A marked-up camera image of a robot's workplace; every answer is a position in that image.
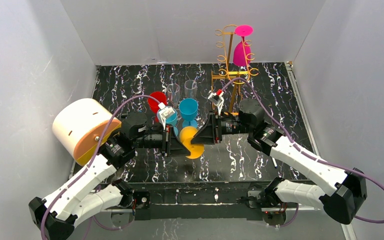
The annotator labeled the yellow wine glass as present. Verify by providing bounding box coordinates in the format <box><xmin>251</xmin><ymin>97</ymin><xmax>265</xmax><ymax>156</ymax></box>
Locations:
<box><xmin>179</xmin><ymin>126</ymin><xmax>205</xmax><ymax>160</ymax></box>

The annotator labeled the blue wine glass front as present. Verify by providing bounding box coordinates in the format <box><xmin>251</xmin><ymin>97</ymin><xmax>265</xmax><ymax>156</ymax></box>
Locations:
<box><xmin>165</xmin><ymin>111</ymin><xmax>179</xmax><ymax>136</ymax></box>

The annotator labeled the blue wine glass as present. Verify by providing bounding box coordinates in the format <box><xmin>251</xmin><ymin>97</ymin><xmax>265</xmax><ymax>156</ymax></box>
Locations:
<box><xmin>179</xmin><ymin>98</ymin><xmax>199</xmax><ymax>128</ymax></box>
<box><xmin>165</xmin><ymin>111</ymin><xmax>179</xmax><ymax>136</ymax></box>

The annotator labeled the red wine glass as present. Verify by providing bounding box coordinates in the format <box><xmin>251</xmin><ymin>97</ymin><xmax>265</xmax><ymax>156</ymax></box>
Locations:
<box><xmin>147</xmin><ymin>91</ymin><xmax>167</xmax><ymax>114</ymax></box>

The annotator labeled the clear champagne flute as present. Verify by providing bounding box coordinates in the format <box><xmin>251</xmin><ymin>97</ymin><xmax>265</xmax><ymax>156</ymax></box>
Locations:
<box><xmin>166</xmin><ymin>83</ymin><xmax>181</xmax><ymax>108</ymax></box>
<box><xmin>184</xmin><ymin>79</ymin><xmax>198</xmax><ymax>99</ymax></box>

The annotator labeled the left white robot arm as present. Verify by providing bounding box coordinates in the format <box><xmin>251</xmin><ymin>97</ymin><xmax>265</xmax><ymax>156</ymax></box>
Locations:
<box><xmin>28</xmin><ymin>107</ymin><xmax>190</xmax><ymax>240</ymax></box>

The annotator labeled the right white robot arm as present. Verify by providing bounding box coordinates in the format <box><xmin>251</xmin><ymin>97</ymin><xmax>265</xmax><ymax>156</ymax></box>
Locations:
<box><xmin>190</xmin><ymin>99</ymin><xmax>367</xmax><ymax>225</ymax></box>

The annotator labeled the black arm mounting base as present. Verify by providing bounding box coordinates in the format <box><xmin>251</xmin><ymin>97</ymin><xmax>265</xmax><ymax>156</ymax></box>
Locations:
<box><xmin>92</xmin><ymin>180</ymin><xmax>299</xmax><ymax>222</ymax></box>

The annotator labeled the blue white marker pen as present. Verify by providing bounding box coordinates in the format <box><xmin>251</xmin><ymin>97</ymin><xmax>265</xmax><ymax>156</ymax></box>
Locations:
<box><xmin>271</xmin><ymin>158</ymin><xmax>278</xmax><ymax>169</ymax></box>

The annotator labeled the white orange cylinder spool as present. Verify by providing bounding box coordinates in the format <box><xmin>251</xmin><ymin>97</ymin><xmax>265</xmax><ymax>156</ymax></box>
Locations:
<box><xmin>52</xmin><ymin>98</ymin><xmax>112</xmax><ymax>167</ymax></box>

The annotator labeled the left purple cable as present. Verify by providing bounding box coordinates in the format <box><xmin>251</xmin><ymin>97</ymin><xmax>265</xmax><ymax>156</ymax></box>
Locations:
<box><xmin>39</xmin><ymin>95</ymin><xmax>163</xmax><ymax>240</ymax></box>

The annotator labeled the purple cable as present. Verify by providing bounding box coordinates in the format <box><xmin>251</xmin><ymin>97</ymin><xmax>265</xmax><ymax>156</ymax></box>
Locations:
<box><xmin>39</xmin><ymin>95</ymin><xmax>163</xmax><ymax>240</ymax></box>
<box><xmin>216</xmin><ymin>77</ymin><xmax>384</xmax><ymax>229</ymax></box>

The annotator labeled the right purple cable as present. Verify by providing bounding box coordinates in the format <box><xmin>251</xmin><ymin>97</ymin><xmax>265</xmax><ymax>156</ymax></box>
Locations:
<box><xmin>216</xmin><ymin>77</ymin><xmax>384</xmax><ymax>229</ymax></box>

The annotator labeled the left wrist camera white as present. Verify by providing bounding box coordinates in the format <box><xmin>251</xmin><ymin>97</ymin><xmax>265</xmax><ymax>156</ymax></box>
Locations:
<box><xmin>156</xmin><ymin>102</ymin><xmax>176</xmax><ymax>128</ymax></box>

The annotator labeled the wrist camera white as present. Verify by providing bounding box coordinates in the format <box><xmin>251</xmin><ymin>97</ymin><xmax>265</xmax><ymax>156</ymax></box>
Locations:
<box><xmin>207</xmin><ymin>89</ymin><xmax>225</xmax><ymax>114</ymax></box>
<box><xmin>156</xmin><ymin>102</ymin><xmax>176</xmax><ymax>128</ymax></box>

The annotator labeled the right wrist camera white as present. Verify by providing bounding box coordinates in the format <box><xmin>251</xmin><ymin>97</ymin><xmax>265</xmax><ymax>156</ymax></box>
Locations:
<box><xmin>207</xmin><ymin>89</ymin><xmax>225</xmax><ymax>114</ymax></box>

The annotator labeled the gold wire glass rack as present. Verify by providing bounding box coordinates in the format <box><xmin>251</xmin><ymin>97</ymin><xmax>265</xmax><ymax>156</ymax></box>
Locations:
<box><xmin>210</xmin><ymin>24</ymin><xmax>260</xmax><ymax>117</ymax></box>

